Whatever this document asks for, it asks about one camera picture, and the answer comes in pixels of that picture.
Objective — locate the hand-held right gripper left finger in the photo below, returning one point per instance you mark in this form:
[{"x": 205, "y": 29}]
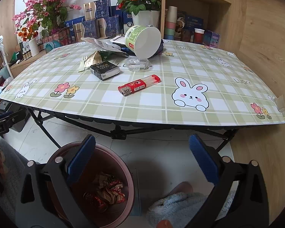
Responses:
[{"x": 82, "y": 158}]

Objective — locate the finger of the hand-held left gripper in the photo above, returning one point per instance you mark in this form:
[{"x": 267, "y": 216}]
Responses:
[{"x": 14, "y": 118}]

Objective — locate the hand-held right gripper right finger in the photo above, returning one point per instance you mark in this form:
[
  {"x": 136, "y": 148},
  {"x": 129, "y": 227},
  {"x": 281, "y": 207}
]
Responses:
[{"x": 203, "y": 158}]

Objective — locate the brown round bin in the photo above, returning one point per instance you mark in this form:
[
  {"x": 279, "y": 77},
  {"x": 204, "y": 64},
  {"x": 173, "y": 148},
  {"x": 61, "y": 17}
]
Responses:
[{"x": 114, "y": 161}]

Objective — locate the red lighter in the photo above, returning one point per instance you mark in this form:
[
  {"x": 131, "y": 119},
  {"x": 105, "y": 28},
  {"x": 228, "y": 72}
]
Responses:
[{"x": 135, "y": 86}]

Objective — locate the black tissue pack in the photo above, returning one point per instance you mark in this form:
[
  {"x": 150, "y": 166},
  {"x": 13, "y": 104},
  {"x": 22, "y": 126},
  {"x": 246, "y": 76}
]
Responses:
[{"x": 104, "y": 70}]

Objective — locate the white printed packaging bag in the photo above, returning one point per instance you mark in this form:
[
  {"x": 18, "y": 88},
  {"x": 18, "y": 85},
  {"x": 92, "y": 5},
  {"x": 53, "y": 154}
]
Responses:
[{"x": 102, "y": 44}]

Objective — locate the white noodle cup green label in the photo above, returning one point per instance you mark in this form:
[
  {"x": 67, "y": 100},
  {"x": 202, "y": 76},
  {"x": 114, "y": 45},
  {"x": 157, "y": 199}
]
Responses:
[{"x": 144, "y": 42}]

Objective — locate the person's left forearm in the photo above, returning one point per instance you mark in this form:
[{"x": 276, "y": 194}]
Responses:
[{"x": 11, "y": 166}]

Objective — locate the black storage case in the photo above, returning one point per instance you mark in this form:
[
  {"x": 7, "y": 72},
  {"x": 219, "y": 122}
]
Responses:
[{"x": 22, "y": 126}]

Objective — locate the person's right leg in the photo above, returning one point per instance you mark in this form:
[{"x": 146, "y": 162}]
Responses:
[{"x": 182, "y": 187}]

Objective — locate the crumpled red wrappers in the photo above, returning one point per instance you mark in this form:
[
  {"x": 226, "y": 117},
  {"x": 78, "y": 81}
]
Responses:
[{"x": 106, "y": 190}]

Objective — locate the fluffy robe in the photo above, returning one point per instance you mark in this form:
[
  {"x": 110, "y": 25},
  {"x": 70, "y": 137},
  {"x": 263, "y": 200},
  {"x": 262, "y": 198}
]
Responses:
[{"x": 180, "y": 204}]

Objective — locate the wooden low cabinet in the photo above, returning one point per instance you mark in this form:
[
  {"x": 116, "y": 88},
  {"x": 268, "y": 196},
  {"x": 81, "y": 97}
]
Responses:
[{"x": 26, "y": 65}]

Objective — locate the white tall vase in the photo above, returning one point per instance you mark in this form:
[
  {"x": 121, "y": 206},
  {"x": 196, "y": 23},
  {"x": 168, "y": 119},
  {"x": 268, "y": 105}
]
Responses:
[{"x": 33, "y": 48}]

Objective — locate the folding table with checked cloth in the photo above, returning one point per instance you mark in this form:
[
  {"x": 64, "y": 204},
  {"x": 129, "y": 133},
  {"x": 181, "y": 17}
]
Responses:
[{"x": 133, "y": 104}]

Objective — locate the teal round dish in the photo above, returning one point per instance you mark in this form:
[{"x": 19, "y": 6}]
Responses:
[{"x": 52, "y": 47}]

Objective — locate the orange flower bunch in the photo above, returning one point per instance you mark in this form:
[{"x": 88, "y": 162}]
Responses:
[{"x": 26, "y": 32}]

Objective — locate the cream plastic fork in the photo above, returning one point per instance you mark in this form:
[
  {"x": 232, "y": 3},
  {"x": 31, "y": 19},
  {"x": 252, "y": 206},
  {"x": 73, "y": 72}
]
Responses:
[{"x": 83, "y": 64}]

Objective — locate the clear tape strip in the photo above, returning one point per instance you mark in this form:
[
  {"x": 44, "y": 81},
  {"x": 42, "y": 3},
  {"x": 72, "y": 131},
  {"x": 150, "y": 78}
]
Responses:
[{"x": 281, "y": 106}]

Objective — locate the gold sachet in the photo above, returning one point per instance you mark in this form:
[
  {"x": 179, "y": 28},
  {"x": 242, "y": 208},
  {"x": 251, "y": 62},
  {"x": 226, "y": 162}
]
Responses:
[{"x": 96, "y": 57}]

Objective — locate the green snack wrapper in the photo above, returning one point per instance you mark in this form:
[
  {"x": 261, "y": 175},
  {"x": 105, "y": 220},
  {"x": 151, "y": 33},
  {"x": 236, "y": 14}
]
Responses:
[{"x": 109, "y": 55}]

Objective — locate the white plastic lid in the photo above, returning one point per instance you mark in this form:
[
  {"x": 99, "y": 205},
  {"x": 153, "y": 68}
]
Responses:
[{"x": 136, "y": 64}]

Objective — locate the blue flat gift box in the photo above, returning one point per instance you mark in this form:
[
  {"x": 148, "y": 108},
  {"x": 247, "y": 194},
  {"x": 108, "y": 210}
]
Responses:
[{"x": 73, "y": 22}]

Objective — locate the blue and gold gift box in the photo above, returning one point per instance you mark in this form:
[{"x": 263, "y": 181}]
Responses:
[
  {"x": 99, "y": 9},
  {"x": 87, "y": 29},
  {"x": 106, "y": 27}
]

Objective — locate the pink blossom plant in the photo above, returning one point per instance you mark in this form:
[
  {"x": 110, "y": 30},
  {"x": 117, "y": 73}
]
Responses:
[{"x": 47, "y": 4}]

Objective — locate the small blue purple box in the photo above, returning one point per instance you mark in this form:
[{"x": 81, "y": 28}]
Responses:
[{"x": 211, "y": 39}]

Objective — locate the red cup with white lid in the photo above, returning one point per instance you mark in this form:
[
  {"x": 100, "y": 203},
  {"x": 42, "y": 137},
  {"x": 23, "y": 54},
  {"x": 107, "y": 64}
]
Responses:
[{"x": 199, "y": 38}]

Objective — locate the brown jar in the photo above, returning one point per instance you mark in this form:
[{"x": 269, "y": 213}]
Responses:
[{"x": 186, "y": 36}]

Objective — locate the blue box with cookie picture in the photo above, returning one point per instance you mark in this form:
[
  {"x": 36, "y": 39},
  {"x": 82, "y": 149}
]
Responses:
[{"x": 192, "y": 21}]

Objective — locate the stack of pastel paper cups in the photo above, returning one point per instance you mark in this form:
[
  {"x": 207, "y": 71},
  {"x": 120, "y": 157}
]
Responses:
[{"x": 171, "y": 21}]

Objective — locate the blue box with round emblem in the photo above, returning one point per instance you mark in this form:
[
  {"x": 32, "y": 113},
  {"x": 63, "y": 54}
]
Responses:
[{"x": 128, "y": 21}]

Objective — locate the dark blue carton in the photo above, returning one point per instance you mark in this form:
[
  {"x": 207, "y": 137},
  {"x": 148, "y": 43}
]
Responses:
[{"x": 116, "y": 10}]

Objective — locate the white angular flower pot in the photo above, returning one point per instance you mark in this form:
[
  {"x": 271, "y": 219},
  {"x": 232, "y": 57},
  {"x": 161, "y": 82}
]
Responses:
[{"x": 144, "y": 19}]

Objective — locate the black folding table frame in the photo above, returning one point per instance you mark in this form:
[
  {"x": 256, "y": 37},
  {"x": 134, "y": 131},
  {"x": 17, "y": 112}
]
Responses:
[{"x": 118, "y": 133}]

